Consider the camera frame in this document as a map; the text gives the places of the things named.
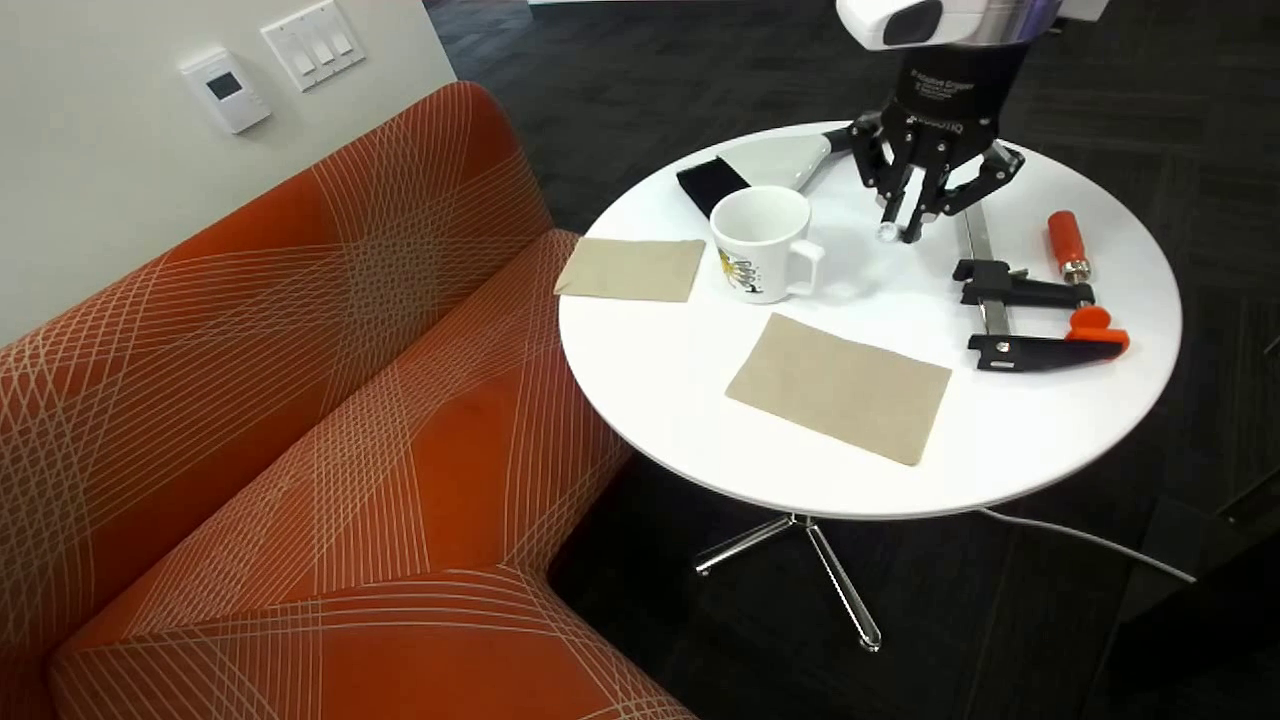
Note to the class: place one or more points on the chrome table base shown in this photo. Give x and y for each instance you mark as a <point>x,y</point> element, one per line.
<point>840,586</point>

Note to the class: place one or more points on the white wall thermostat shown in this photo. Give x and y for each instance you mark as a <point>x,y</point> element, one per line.
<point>226,89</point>

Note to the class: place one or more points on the beige paper sheet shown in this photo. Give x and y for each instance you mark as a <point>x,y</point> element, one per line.
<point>629,270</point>
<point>840,386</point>

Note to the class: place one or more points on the orange patterned sofa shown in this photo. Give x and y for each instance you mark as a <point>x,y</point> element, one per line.
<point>334,443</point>

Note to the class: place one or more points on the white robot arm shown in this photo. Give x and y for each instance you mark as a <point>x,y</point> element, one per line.
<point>963,16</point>

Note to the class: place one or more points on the white ceramic mug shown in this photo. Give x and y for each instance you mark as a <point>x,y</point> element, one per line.
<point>763,245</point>

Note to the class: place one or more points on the white light switch plate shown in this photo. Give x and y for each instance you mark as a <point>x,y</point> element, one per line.
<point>309,47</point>

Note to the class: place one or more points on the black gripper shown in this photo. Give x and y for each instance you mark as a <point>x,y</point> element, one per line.
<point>949,89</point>

